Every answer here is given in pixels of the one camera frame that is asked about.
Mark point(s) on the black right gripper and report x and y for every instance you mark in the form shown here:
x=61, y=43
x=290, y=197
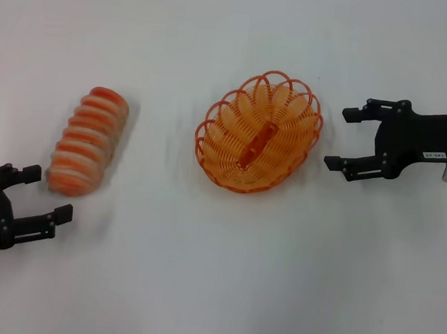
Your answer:
x=423, y=136

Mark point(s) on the orange striped shrimp toy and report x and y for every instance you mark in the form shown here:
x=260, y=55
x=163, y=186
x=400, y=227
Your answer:
x=88, y=141

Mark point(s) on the orange woven plastic basket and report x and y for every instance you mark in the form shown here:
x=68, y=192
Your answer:
x=262, y=139

